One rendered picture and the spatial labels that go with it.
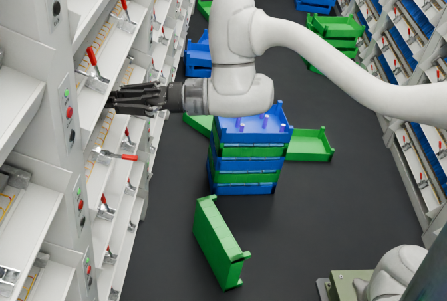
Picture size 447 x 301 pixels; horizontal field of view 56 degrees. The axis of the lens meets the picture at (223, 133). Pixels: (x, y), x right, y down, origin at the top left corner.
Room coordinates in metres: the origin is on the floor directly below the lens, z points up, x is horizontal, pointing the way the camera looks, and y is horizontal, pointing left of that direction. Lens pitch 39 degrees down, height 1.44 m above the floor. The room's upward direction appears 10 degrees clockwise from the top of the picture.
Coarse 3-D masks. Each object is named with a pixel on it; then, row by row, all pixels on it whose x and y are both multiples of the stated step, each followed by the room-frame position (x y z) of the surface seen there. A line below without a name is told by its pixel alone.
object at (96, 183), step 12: (132, 48) 1.11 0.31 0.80; (132, 60) 1.11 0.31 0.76; (144, 60) 1.11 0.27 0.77; (132, 72) 1.06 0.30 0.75; (144, 72) 1.09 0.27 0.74; (108, 120) 0.82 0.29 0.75; (120, 120) 0.84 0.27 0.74; (108, 132) 0.78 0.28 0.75; (120, 132) 0.80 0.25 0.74; (108, 144) 0.74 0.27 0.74; (96, 168) 0.66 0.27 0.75; (108, 168) 0.67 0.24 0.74; (96, 180) 0.62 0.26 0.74; (96, 192) 0.59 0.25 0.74; (96, 204) 0.56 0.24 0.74
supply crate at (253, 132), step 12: (276, 108) 1.57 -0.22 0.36; (216, 120) 1.43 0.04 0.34; (228, 120) 1.47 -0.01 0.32; (252, 120) 1.50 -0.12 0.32; (276, 120) 1.53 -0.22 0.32; (228, 132) 1.32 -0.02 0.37; (240, 132) 1.34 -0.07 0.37; (252, 132) 1.35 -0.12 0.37; (264, 132) 1.36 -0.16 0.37; (276, 132) 1.38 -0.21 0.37; (288, 132) 1.39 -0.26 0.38
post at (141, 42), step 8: (152, 0) 1.19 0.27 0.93; (152, 8) 1.19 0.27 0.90; (144, 24) 1.11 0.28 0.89; (152, 24) 1.20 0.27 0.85; (144, 32) 1.11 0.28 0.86; (152, 32) 1.21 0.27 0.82; (136, 40) 1.11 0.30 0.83; (144, 40) 1.11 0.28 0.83; (136, 48) 1.11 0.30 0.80; (144, 48) 1.11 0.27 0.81; (144, 80) 1.11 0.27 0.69; (144, 128) 1.11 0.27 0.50; (144, 136) 1.11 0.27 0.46; (144, 144) 1.11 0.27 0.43; (144, 168) 1.11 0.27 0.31; (144, 176) 1.11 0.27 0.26; (144, 184) 1.11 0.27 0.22; (144, 200) 1.12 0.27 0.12; (144, 208) 1.12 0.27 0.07; (144, 216) 1.13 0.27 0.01
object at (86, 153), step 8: (120, 72) 1.00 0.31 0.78; (120, 80) 0.97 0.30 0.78; (128, 80) 1.01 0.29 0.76; (112, 88) 0.92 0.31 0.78; (104, 112) 0.82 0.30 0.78; (96, 128) 0.75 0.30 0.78; (96, 136) 0.73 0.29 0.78; (88, 144) 0.69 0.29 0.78; (88, 152) 0.67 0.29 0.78; (88, 168) 0.64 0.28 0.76; (88, 176) 0.62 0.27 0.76
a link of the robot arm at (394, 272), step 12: (396, 252) 0.73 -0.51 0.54; (408, 252) 0.72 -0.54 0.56; (420, 252) 0.73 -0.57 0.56; (384, 264) 0.71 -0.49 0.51; (396, 264) 0.69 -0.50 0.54; (408, 264) 0.69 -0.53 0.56; (372, 276) 0.73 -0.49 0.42; (384, 276) 0.68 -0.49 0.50; (396, 276) 0.67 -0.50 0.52; (408, 276) 0.66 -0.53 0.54; (372, 288) 0.68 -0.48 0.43; (384, 288) 0.65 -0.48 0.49; (396, 288) 0.64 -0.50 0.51
